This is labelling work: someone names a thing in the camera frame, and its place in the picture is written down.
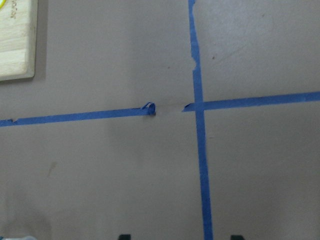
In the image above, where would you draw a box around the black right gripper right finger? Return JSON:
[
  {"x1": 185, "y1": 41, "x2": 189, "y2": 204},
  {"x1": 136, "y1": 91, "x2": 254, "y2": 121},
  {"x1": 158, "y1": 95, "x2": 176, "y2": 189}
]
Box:
[{"x1": 230, "y1": 235, "x2": 245, "y2": 240}]

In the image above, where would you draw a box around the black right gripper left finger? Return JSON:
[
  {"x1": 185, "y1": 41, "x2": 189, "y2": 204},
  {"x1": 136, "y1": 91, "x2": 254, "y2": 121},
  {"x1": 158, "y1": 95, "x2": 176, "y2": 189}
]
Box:
[{"x1": 118, "y1": 234, "x2": 131, "y2": 240}]

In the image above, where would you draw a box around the wooden cutting board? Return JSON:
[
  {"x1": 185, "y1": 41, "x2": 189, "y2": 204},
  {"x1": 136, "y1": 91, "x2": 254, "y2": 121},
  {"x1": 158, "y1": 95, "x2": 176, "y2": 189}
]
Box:
[{"x1": 0, "y1": 0, "x2": 38, "y2": 81}]

